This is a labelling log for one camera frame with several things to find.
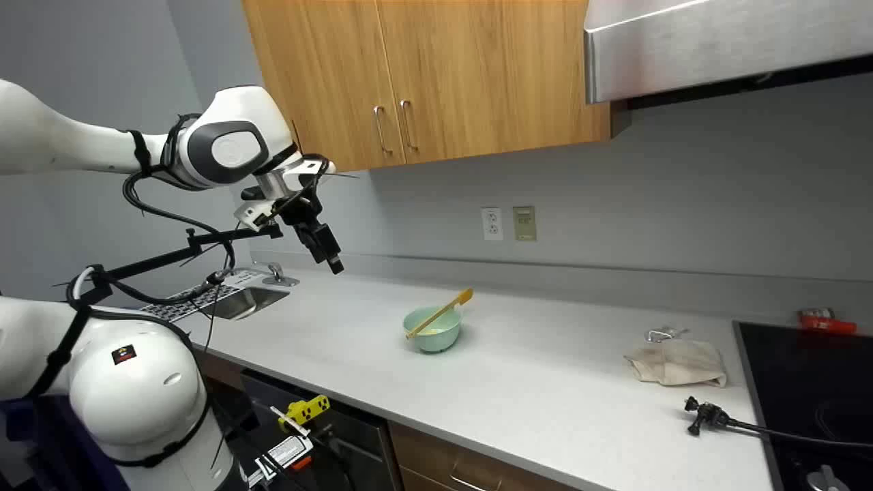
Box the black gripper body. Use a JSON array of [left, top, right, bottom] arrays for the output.
[[275, 189, 333, 251]]

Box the light blue bowl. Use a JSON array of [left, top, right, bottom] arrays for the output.
[[401, 303, 463, 357]]

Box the chrome sink faucet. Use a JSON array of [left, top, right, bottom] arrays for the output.
[[240, 263, 299, 292]]

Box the steel kitchen sink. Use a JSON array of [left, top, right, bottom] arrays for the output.
[[194, 284, 291, 323]]

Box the grey grid drying mat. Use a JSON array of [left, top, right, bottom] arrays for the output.
[[145, 281, 225, 323]]

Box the yellow power strip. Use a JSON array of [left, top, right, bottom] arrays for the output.
[[275, 394, 333, 431]]

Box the black dishwasher front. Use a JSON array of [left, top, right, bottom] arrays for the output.
[[240, 365, 404, 491]]

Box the white labelled box device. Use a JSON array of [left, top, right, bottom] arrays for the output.
[[253, 434, 318, 476]]

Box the wooden drawer front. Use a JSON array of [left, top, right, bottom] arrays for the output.
[[389, 421, 584, 491]]

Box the clear plastic wrapper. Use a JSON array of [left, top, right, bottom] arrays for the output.
[[646, 326, 693, 346]]

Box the beige crumpled cloth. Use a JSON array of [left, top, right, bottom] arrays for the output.
[[622, 335, 730, 390]]

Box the stainless steel range hood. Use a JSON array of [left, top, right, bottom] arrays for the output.
[[581, 0, 873, 112]]

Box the black glass cooktop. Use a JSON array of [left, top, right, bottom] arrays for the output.
[[730, 319, 873, 491]]

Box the small red object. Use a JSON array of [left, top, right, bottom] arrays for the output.
[[796, 309, 860, 338]]

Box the small metal object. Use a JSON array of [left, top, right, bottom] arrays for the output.
[[801, 461, 854, 491]]

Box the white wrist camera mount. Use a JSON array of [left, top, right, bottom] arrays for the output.
[[236, 155, 339, 229]]

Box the black camera on boom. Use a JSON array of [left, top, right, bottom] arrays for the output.
[[97, 228, 280, 284]]

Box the metal cabinet door handle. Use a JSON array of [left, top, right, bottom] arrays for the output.
[[399, 95, 423, 155], [371, 104, 399, 158]]

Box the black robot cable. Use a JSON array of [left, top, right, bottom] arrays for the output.
[[120, 112, 240, 309]]

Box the white wall power outlet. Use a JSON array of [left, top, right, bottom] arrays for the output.
[[481, 209, 505, 243]]

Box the wooden wall cabinet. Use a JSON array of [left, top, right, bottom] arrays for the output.
[[240, 0, 631, 174]]

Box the dark blue cart post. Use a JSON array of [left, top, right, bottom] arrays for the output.
[[0, 394, 130, 491]]

